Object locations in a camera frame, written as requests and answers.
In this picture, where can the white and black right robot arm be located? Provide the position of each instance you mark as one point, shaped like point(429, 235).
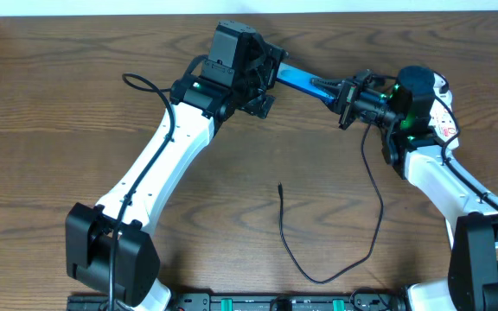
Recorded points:
point(419, 134)

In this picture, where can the blue Galaxy smartphone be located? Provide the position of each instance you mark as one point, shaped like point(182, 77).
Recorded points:
point(300, 80)

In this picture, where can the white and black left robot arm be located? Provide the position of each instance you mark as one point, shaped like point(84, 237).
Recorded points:
point(109, 246)

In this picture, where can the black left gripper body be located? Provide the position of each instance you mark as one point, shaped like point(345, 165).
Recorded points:
point(269, 75)

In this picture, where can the white power strip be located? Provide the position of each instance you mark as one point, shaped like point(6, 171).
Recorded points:
point(441, 121)

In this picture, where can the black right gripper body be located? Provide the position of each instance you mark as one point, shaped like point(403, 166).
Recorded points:
point(348, 100)

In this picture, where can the black mounting rail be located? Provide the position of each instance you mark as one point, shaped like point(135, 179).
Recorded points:
point(366, 301)

